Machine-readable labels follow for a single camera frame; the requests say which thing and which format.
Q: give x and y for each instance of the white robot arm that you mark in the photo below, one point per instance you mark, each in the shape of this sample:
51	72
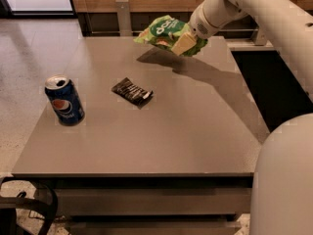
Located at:
282	86

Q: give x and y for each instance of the black snack wrapper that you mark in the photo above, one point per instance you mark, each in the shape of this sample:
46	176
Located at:
131	92

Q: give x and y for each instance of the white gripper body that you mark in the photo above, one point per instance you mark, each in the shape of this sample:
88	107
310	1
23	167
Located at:
200	23

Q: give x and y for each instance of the green rice chip bag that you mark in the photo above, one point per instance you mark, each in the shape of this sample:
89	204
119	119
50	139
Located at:
163	32

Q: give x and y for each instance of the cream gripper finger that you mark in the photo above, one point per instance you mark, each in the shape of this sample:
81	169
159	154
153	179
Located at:
185	42

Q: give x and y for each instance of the black chair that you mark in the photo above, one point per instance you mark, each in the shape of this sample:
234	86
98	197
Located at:
10	205

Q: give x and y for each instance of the blue pepsi can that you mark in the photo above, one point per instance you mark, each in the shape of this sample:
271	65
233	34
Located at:
64	99

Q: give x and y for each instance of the grey table drawer cabinet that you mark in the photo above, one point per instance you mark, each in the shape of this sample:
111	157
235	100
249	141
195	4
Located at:
152	206

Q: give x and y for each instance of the left metal bracket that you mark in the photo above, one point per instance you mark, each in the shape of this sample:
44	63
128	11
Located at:
123	17

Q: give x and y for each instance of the right metal bracket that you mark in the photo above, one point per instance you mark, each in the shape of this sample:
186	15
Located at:
258	37

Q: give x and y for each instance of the metal bracket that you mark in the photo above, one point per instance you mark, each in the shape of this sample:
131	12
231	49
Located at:
123	17
258	37

